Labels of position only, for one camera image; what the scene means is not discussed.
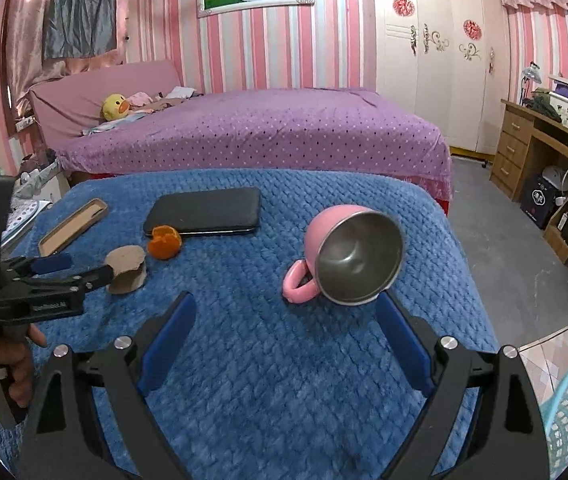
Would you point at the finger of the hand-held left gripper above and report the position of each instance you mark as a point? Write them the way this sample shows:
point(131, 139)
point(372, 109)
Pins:
point(93, 277)
point(53, 263)

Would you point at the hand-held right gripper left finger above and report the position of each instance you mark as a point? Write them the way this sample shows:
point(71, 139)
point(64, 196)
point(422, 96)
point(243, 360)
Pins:
point(166, 345)

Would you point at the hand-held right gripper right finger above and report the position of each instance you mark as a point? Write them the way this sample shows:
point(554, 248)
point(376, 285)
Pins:
point(404, 345)

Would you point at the tan flat case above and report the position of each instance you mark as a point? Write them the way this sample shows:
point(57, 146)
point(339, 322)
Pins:
point(73, 227)

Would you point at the white dotted pad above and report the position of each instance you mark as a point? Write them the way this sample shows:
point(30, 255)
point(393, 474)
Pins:
point(23, 215)

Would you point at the orange peel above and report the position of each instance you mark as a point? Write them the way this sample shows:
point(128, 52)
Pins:
point(164, 242)

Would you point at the pile of grey clothes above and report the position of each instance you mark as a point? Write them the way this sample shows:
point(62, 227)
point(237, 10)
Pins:
point(38, 170)

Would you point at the pink steel-lined mug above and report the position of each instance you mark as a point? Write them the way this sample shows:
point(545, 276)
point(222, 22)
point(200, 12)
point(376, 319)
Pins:
point(354, 255)

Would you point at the blue fleece blanket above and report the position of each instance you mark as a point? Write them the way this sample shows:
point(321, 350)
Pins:
point(274, 385)

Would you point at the black phone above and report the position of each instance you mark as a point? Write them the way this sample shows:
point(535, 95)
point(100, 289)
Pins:
point(203, 212)

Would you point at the white power strip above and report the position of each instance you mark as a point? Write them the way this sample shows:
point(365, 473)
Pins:
point(24, 122)

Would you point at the pink padded headboard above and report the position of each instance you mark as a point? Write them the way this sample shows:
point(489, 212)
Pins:
point(88, 100)

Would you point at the yellow duck plush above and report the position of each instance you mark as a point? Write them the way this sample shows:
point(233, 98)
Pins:
point(115, 106)

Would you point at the pink clothes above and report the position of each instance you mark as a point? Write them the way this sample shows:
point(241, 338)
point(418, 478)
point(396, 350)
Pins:
point(138, 99)

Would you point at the black printed box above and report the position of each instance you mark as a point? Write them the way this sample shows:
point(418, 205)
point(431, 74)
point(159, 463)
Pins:
point(539, 200)

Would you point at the white cloth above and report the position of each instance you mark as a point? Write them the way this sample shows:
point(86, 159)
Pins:
point(181, 92)

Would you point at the bed with purple spotted cover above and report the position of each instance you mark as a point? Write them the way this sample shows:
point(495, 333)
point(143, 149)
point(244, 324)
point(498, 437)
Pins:
point(264, 135)

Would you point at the wooden desk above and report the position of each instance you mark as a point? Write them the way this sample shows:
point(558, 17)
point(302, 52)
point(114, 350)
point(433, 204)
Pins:
point(511, 150)

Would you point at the white fan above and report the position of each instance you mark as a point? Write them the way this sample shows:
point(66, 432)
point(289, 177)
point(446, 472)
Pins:
point(559, 177)

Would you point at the pink curtain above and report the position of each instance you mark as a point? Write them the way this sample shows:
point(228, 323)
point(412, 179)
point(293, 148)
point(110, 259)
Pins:
point(26, 35)

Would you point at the white wardrobe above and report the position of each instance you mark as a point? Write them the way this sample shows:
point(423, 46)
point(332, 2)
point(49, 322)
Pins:
point(444, 90)

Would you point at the grey curtain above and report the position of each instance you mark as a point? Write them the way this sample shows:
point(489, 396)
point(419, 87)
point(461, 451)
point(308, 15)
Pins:
point(81, 5)

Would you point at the dark clothes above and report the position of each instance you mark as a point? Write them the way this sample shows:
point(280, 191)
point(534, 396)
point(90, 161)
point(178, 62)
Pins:
point(546, 102)

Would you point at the white storage box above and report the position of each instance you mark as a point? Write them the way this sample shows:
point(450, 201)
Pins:
point(566, 107)

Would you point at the desk lamp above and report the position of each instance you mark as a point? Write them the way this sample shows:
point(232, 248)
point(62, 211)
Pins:
point(531, 77)

